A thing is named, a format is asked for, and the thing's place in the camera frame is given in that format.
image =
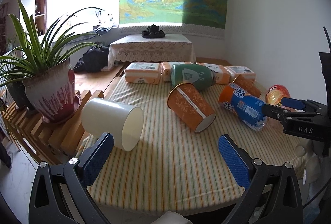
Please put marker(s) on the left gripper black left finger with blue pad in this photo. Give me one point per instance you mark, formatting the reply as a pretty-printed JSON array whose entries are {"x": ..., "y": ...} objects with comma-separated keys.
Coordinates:
[{"x": 47, "y": 202}]

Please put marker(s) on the left tissue pack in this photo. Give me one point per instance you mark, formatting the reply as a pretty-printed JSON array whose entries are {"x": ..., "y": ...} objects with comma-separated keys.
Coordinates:
[{"x": 143, "y": 72}]

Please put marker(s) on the black bag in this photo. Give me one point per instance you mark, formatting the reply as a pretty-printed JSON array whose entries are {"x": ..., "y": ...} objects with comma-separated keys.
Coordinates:
[{"x": 93, "y": 60}]

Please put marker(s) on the red yellow snack cup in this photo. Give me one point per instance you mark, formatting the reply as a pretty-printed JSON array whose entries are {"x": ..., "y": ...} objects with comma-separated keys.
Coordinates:
[{"x": 275, "y": 94}]

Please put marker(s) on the blue orange snack cup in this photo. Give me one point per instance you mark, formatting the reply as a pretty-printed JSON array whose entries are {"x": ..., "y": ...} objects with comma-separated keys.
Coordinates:
[{"x": 244, "y": 105}]

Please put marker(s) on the pink wall shelf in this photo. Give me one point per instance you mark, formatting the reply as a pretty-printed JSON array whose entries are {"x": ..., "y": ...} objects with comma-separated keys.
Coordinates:
[{"x": 40, "y": 16}]

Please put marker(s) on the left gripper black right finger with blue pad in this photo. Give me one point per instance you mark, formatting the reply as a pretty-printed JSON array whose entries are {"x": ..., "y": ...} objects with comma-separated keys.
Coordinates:
[{"x": 272, "y": 193}]

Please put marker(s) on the black tea set tray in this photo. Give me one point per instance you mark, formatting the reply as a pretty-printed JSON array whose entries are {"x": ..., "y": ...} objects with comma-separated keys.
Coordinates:
[{"x": 153, "y": 32}]

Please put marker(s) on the orange patterned paper cup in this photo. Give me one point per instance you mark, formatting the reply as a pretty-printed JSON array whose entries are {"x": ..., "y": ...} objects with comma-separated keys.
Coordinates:
[{"x": 190, "y": 106}]

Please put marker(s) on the red white flower pot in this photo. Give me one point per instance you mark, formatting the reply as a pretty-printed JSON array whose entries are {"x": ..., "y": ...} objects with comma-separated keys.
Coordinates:
[{"x": 52, "y": 93}]

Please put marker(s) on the small orange paper cup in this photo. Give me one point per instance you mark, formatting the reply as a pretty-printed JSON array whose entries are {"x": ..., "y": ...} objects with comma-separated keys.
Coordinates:
[{"x": 247, "y": 85}]

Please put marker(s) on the right tissue pack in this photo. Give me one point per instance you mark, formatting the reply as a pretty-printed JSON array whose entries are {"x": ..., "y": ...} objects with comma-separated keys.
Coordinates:
[{"x": 235, "y": 71}]

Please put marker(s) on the green rabbit cup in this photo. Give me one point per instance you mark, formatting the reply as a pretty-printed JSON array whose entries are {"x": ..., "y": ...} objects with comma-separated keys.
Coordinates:
[{"x": 200, "y": 76}]

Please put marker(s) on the tissue pack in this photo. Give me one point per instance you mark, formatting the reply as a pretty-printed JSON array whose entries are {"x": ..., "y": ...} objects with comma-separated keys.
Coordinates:
[
  {"x": 166, "y": 67},
  {"x": 235, "y": 71},
  {"x": 143, "y": 72},
  {"x": 222, "y": 76}
]

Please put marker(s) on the striped table cloth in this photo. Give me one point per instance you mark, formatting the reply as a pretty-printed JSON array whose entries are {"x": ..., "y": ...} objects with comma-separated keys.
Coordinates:
[{"x": 173, "y": 168}]

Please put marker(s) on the white plastic cup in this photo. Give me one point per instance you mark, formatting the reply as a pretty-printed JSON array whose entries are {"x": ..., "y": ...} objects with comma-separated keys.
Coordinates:
[{"x": 123, "y": 121}]

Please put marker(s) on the dark small plant pot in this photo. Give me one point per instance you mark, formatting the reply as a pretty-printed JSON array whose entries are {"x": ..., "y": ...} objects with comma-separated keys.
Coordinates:
[{"x": 17, "y": 91}]

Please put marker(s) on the green spider plant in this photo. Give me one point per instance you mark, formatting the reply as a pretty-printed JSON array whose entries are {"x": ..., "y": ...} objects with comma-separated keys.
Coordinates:
[{"x": 39, "y": 55}]

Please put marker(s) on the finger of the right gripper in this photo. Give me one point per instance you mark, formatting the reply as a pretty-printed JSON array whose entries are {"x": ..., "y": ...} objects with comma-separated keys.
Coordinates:
[
  {"x": 276, "y": 112},
  {"x": 309, "y": 106}
]

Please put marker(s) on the lace covered low table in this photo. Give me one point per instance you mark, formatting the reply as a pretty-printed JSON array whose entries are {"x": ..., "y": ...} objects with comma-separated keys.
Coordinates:
[{"x": 135, "y": 48}]

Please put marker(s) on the wooden slatted bench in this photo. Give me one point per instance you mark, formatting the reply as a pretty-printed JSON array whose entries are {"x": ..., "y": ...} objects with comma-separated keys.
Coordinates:
[{"x": 53, "y": 143}]

